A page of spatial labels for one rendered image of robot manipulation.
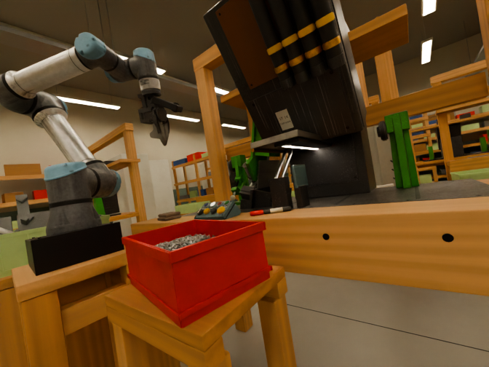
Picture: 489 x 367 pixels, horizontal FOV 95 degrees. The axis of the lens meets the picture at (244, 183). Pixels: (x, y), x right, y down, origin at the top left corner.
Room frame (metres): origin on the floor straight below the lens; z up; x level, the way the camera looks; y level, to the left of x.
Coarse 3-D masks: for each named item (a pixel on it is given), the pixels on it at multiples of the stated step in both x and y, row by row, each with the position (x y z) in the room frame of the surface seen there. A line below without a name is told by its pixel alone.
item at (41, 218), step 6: (18, 198) 1.17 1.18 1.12; (24, 198) 1.18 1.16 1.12; (18, 204) 1.17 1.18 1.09; (24, 204) 1.19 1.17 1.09; (18, 210) 1.16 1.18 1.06; (24, 210) 1.17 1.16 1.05; (48, 210) 1.23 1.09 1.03; (18, 216) 1.15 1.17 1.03; (36, 216) 1.19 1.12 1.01; (42, 216) 1.20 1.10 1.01; (48, 216) 1.22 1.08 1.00; (18, 222) 1.14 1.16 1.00; (30, 222) 1.16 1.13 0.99; (36, 222) 1.18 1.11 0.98; (42, 222) 1.19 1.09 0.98; (18, 228) 1.12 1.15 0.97; (24, 228) 1.14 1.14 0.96; (30, 228) 1.15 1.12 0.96
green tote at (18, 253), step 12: (108, 216) 1.14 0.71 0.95; (36, 228) 0.97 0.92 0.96; (0, 240) 0.90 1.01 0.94; (12, 240) 0.93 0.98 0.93; (24, 240) 0.95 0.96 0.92; (0, 252) 0.90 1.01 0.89; (12, 252) 0.92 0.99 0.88; (24, 252) 0.94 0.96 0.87; (0, 264) 0.90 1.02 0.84; (12, 264) 0.92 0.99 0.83; (24, 264) 0.94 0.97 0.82; (0, 276) 0.89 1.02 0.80
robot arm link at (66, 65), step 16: (80, 48) 0.70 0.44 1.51; (96, 48) 0.71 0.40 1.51; (48, 64) 0.74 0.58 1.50; (64, 64) 0.74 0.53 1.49; (80, 64) 0.74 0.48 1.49; (96, 64) 0.76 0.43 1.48; (112, 64) 0.79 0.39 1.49; (0, 80) 0.75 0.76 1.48; (16, 80) 0.76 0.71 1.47; (32, 80) 0.76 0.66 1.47; (48, 80) 0.77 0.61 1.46; (64, 80) 0.79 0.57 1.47; (0, 96) 0.78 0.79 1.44; (16, 96) 0.78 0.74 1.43; (32, 96) 0.82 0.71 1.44; (16, 112) 0.86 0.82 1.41
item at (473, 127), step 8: (488, 104) 6.78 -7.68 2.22; (472, 112) 7.01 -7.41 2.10; (480, 112) 7.09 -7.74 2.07; (488, 112) 6.73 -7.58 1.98; (432, 120) 7.58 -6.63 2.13; (448, 120) 7.32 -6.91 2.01; (416, 128) 7.81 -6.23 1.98; (464, 128) 7.15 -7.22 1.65; (472, 128) 7.04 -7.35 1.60; (480, 128) 6.87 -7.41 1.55; (488, 128) 6.76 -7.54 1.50; (432, 136) 7.64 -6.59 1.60; (480, 136) 7.14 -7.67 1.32; (432, 144) 7.67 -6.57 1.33; (472, 144) 7.01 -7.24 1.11; (472, 152) 7.08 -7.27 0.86; (416, 160) 7.99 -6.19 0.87; (432, 176) 7.71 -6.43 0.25; (440, 176) 7.55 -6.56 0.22
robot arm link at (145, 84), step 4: (140, 80) 0.85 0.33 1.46; (144, 80) 0.84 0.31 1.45; (148, 80) 0.84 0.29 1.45; (152, 80) 0.85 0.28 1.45; (156, 80) 0.86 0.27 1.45; (140, 84) 0.85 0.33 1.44; (144, 84) 0.85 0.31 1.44; (148, 84) 0.85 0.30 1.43; (152, 84) 0.85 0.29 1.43; (156, 84) 0.86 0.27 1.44; (140, 88) 0.86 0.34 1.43; (144, 88) 0.85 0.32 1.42; (148, 88) 0.85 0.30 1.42; (152, 88) 0.85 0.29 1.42; (156, 88) 0.86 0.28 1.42; (160, 88) 0.88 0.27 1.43
